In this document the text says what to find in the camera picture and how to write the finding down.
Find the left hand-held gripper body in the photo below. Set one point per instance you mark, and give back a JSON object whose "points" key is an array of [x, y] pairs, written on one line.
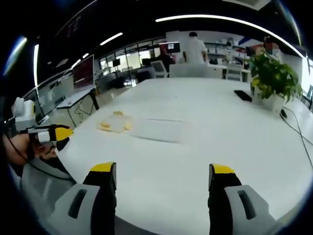
{"points": [[23, 110]]}

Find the long ceiling light strip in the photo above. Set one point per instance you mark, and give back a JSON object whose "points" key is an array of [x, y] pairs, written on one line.
{"points": [[232, 22]]}

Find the yellow plastic buckle part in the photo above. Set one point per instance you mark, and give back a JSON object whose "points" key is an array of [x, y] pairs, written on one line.
{"points": [[128, 123], [105, 125]]}

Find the black flat device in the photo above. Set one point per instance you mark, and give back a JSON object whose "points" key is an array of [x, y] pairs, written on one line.
{"points": [[242, 95]]}

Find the short ceiling light strip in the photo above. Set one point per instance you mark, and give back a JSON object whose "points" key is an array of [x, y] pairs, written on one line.
{"points": [[111, 38]]}

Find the small distant monitor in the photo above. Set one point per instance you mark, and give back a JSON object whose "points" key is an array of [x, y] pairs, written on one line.
{"points": [[170, 46]]}

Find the white office chair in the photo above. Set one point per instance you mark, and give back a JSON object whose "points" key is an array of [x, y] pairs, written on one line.
{"points": [[233, 71], [159, 69]]}

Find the green potted plant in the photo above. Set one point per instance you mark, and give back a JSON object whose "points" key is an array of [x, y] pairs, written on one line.
{"points": [[271, 78]]}

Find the white side desk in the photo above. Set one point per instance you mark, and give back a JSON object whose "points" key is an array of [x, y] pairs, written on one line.
{"points": [[75, 99]]}

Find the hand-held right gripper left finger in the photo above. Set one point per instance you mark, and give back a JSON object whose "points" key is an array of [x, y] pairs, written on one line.
{"points": [[97, 195]]}

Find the person's left hand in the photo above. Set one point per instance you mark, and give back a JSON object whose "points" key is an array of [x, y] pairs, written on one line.
{"points": [[22, 147]]}

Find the large monitor screen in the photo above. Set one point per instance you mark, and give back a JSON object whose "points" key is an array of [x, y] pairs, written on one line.
{"points": [[83, 73]]}

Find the person's grey clothing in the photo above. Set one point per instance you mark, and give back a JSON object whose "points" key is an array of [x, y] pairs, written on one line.
{"points": [[44, 181]]}

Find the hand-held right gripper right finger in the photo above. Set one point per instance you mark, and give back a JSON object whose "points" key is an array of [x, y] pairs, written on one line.
{"points": [[227, 195]]}

